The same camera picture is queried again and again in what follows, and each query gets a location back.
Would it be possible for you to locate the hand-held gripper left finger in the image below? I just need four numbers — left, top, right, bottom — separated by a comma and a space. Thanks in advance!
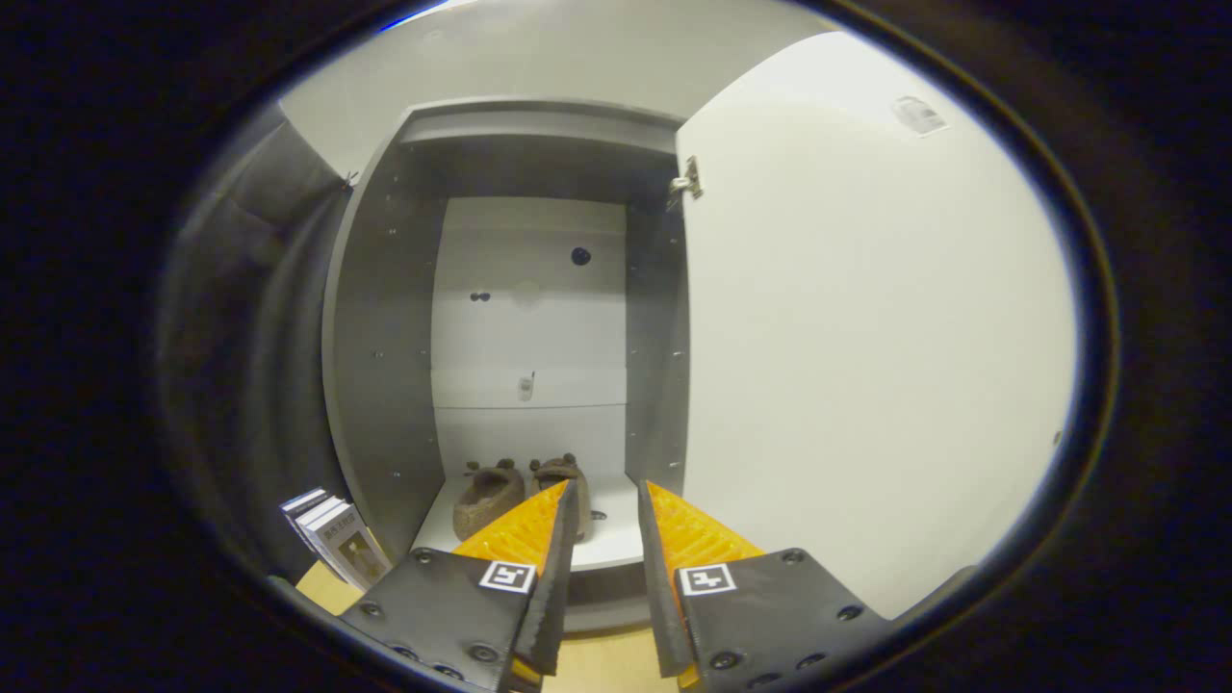
339, 478, 581, 693

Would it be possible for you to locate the grey cover book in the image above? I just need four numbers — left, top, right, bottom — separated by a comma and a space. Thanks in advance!
322, 505, 394, 591

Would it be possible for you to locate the metal door hinge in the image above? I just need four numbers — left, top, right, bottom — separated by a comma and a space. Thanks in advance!
667, 156, 705, 211

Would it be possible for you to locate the blue spine book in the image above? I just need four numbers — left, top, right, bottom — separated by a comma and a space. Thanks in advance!
281, 488, 338, 554

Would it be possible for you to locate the brown fuzzy shoe with bow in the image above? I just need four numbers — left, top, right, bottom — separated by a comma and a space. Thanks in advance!
529, 454, 591, 540
452, 460, 527, 542

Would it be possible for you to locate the black backdrop cloth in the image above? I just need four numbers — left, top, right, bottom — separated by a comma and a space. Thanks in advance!
159, 106, 352, 578

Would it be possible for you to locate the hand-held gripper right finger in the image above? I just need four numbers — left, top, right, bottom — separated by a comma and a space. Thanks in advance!
637, 479, 891, 693

